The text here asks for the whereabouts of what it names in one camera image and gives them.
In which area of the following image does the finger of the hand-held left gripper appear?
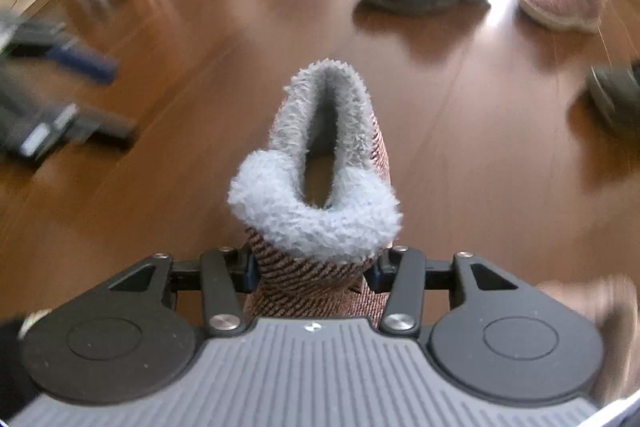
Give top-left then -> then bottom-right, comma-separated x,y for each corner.
10,23 -> 120,85
52,103 -> 138,148

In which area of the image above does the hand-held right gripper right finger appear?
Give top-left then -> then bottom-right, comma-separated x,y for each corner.
367,246 -> 521,335

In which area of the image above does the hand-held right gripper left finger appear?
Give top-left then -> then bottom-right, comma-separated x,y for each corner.
107,247 -> 258,335

